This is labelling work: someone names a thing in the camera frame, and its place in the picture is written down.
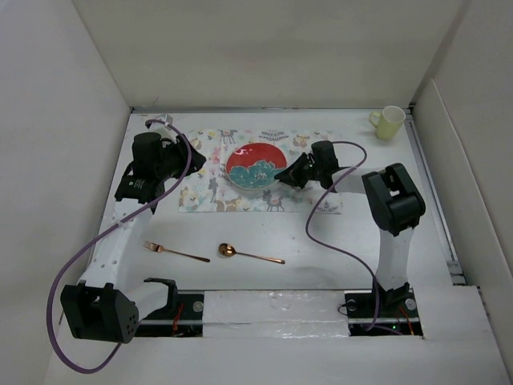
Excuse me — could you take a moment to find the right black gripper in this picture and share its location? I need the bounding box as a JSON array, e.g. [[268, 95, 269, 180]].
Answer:
[[274, 151, 323, 188]]

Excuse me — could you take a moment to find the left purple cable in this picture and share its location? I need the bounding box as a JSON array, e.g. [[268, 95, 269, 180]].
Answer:
[[46, 118, 193, 375]]

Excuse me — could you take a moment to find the pale yellow mug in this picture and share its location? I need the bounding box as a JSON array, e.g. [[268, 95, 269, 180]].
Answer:
[[369, 106, 406, 140]]

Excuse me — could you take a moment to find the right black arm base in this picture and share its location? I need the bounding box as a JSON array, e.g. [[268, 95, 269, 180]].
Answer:
[[337, 283, 423, 337]]

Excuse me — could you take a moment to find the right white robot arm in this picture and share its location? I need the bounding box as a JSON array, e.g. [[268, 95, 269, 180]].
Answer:
[[274, 140, 426, 316]]

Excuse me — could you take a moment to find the copper fork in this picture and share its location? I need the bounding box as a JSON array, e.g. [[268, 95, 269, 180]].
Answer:
[[143, 241, 211, 263]]

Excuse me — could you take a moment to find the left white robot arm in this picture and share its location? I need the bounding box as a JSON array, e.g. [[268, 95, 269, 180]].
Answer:
[[60, 132, 206, 343]]

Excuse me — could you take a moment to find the red and teal plate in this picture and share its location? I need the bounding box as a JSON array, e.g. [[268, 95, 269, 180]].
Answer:
[[224, 143, 288, 191]]

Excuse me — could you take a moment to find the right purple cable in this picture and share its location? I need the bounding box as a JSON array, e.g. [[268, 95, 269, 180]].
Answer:
[[305, 140, 402, 334]]

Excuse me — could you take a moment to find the animal print cloth placemat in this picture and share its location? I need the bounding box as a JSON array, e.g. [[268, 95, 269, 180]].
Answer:
[[178, 129, 336, 213]]

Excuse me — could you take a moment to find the purple cable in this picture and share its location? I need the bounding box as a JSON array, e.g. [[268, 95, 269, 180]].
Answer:
[[305, 140, 402, 334], [46, 118, 193, 375]]

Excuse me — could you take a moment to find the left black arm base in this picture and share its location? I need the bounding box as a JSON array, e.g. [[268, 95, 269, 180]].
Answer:
[[135, 290, 204, 338]]

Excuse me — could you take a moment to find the copper spoon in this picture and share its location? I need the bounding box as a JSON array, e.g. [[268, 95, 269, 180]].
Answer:
[[218, 243, 285, 265]]

